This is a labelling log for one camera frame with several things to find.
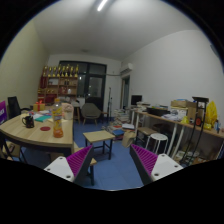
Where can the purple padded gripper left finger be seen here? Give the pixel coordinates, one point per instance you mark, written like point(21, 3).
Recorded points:
point(74, 167)

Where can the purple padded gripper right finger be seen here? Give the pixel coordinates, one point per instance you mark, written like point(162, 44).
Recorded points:
point(152, 167)

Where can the white round stool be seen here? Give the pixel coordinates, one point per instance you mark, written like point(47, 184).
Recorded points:
point(158, 138)

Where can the small wooden side table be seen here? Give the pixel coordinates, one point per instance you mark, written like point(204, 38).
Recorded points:
point(102, 136)

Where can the round wooden table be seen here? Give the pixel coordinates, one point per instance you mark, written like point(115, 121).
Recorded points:
point(15, 131)

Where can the red round coaster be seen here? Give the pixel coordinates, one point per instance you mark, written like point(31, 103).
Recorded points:
point(45, 128)

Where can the teal book on table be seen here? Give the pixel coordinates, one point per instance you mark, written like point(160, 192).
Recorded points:
point(42, 118)

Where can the grey-green armchair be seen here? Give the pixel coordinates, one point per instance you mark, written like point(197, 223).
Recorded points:
point(90, 111)

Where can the stack of books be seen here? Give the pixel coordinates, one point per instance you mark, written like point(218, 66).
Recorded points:
point(121, 117)

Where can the orange drink plastic bottle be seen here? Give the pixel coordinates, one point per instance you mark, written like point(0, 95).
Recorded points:
point(57, 119)

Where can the black mug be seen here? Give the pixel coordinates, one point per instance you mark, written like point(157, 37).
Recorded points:
point(28, 121)

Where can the cardboard box on desk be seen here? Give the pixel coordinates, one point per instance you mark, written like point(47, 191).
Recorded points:
point(183, 104)

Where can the black computer monitor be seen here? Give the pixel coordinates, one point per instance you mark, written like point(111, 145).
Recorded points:
point(135, 99)

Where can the orange gift box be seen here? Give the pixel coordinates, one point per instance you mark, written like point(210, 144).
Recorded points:
point(38, 106)

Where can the yellow bag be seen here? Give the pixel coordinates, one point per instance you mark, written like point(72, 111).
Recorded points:
point(211, 113)

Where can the black tripod stand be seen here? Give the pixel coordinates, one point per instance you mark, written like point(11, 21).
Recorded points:
point(199, 120)

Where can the black office chair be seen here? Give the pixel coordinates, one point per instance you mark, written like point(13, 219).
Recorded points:
point(14, 108)

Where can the wooden trophy shelf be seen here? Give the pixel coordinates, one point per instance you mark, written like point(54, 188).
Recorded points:
point(58, 82)

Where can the purple sign board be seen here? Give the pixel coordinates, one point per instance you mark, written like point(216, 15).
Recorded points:
point(3, 112)

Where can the white air conditioner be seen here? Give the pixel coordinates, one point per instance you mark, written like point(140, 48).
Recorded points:
point(126, 68)

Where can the ceiling light tube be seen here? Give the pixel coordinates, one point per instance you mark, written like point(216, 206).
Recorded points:
point(101, 5)

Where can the dark window door frame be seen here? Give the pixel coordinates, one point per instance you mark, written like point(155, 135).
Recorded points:
point(91, 81)

